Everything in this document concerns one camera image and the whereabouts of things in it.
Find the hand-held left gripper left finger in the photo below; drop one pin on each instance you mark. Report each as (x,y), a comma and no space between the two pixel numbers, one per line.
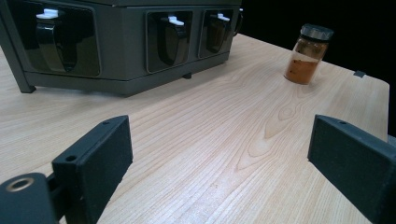
(93,165)

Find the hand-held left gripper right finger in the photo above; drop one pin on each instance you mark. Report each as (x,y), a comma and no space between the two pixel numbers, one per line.
(358,161)

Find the black-lid spice jar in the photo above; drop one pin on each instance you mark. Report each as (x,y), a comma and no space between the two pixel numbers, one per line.
(303,67)

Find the dark grey corner rack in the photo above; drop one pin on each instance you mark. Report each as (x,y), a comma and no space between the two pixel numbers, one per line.
(124,46)

